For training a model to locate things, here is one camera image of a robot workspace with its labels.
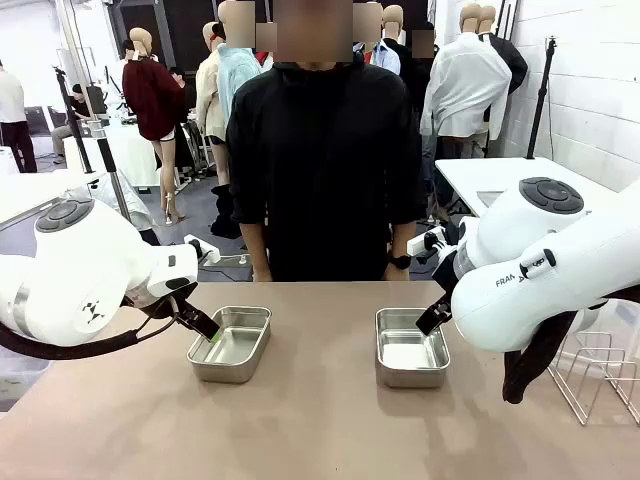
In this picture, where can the white side table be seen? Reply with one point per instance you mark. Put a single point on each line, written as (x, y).
(475, 175)

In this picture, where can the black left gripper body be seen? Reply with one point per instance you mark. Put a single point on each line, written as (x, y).
(170, 300)

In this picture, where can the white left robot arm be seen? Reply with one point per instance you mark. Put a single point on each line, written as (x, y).
(75, 260)

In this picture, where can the red top mannequin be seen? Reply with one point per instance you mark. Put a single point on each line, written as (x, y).
(264, 59)

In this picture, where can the silver metal pole stand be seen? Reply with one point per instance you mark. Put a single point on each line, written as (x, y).
(111, 160)

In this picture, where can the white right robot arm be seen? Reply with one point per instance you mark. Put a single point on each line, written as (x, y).
(525, 295)

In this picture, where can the person right forearm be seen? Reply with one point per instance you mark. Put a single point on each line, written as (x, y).
(257, 250)

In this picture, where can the dark jacket blue shirt mannequin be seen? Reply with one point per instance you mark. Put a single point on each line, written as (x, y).
(387, 57)

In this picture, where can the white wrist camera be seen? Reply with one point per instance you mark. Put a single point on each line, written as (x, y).
(420, 245)
(207, 252)

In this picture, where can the dark red dress mannequin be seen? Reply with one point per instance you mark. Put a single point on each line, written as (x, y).
(152, 100)

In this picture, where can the white floor power strip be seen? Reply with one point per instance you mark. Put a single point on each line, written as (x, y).
(235, 258)

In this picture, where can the black tripod stand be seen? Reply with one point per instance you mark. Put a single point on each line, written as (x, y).
(76, 125)
(540, 100)

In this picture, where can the person torso black shirt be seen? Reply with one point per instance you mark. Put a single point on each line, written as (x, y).
(325, 175)

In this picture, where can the light blue shirt mannequin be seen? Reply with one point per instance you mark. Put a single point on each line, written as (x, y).
(235, 75)

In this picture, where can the rectangular stainless steel container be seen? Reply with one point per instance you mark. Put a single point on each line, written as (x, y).
(410, 350)
(235, 345)

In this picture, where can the white background table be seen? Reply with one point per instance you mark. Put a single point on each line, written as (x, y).
(130, 150)

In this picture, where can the person left forearm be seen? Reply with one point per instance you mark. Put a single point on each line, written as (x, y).
(402, 240)

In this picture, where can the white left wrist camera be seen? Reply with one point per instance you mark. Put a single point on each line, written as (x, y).
(207, 252)

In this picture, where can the black wristwatch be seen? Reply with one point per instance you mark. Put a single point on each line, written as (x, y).
(400, 261)

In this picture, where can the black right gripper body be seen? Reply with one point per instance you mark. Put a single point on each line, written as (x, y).
(444, 275)

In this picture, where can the white shirt mannequin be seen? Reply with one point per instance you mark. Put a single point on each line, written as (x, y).
(465, 85)

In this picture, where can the standing person white shirt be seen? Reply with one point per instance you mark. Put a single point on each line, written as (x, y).
(12, 100)

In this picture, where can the black jacket mannequin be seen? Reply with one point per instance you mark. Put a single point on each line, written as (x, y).
(512, 60)

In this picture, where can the beige shirt mannequin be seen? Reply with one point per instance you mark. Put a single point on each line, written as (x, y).
(207, 100)

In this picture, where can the person left hand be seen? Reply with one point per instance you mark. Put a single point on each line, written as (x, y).
(396, 276)

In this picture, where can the seated person black shirt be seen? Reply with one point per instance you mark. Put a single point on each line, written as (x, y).
(82, 107)

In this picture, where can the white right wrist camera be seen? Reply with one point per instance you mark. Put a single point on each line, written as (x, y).
(420, 245)

